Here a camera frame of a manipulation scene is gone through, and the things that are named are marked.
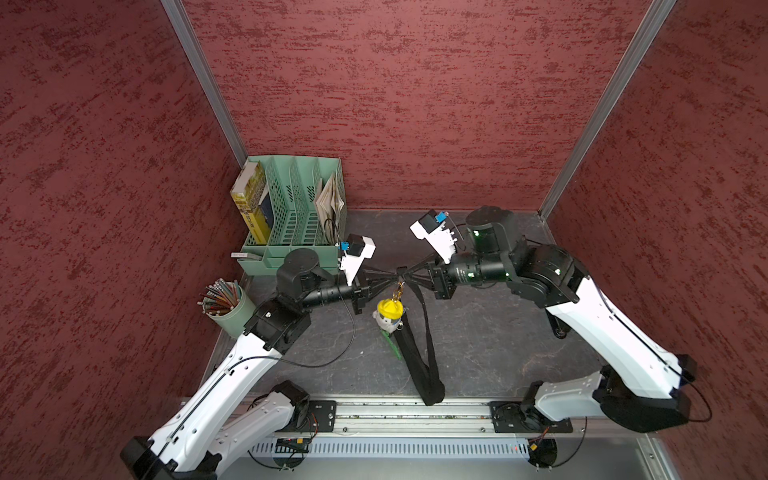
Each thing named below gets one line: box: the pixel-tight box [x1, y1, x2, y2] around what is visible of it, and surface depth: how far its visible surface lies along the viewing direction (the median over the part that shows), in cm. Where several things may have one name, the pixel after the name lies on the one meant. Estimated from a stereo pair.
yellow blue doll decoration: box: [372, 299, 407, 333], surface depth 66 cm
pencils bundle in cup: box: [196, 278, 241, 315], surface depth 83 cm
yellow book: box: [230, 158, 272, 245], surface depth 98 cm
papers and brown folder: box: [316, 174, 345, 245], surface depth 97 cm
